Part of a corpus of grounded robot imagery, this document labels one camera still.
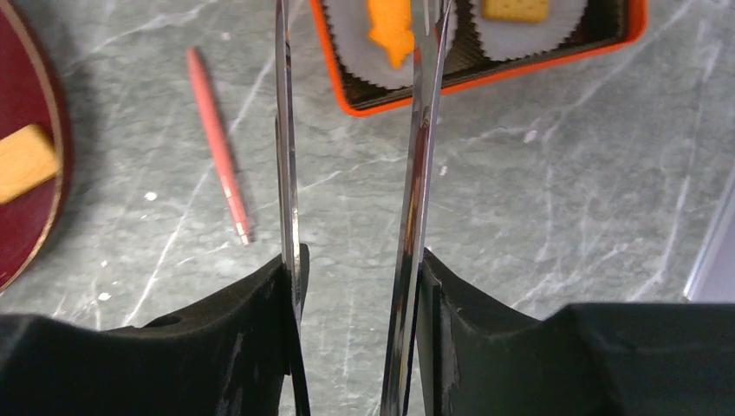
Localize white paper liner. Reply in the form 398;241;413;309
472;0;587;61
326;1;440;89

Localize pink stick near plate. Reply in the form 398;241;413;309
186;48;250;245

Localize rectangular butter biscuit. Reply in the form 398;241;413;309
1;125;61;204

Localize metal tongs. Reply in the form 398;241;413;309
275;1;452;415

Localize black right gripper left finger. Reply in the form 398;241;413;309
1;258;310;415

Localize dark red round plate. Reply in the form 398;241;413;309
1;1;74;289

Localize orange compartment box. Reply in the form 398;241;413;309
310;1;647;117

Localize square scalloped cracker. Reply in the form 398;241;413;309
482;0;550;23

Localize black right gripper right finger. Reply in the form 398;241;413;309
417;252;734;415

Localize fish shaped orange cookie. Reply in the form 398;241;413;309
366;0;414;69

